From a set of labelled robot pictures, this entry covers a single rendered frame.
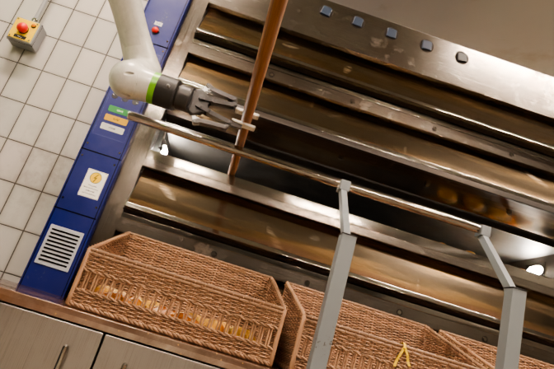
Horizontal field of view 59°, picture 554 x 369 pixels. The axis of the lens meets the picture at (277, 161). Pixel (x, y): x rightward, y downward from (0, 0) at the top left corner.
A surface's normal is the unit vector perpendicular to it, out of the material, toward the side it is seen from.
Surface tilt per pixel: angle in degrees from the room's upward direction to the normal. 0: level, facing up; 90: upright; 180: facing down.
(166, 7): 90
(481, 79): 90
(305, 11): 90
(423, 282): 70
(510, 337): 90
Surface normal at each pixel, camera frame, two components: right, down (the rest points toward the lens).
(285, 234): 0.22, -0.59
